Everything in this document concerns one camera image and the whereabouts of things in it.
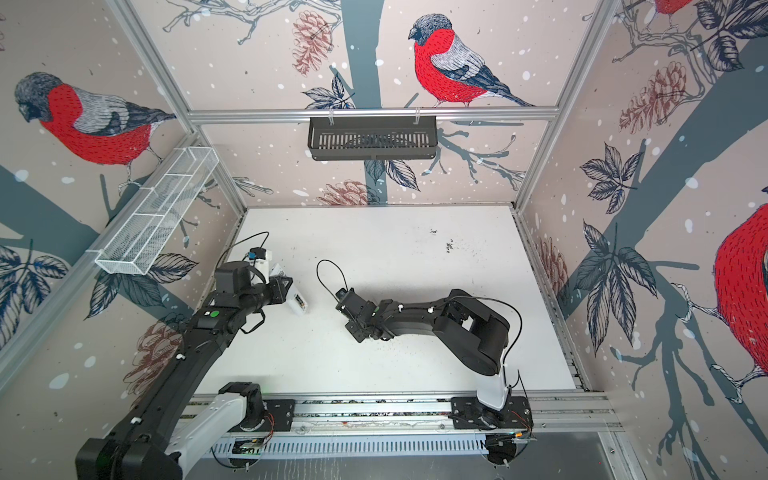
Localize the white remote control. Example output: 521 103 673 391
271 264 308 316

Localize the white wire mesh basket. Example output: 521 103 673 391
95 146 219 275

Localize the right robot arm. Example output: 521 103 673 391
334 288 514 429

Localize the slotted cable duct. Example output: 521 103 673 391
202 433 488 462

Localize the aluminium front rail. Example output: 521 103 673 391
119 392 625 439

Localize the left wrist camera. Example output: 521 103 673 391
247 247 272 283

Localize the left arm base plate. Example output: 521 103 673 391
228 399 296 434

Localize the black wall basket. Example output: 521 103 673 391
307 116 438 161

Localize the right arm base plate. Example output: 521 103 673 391
448 395 533 431

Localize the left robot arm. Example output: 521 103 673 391
75 261 293 479

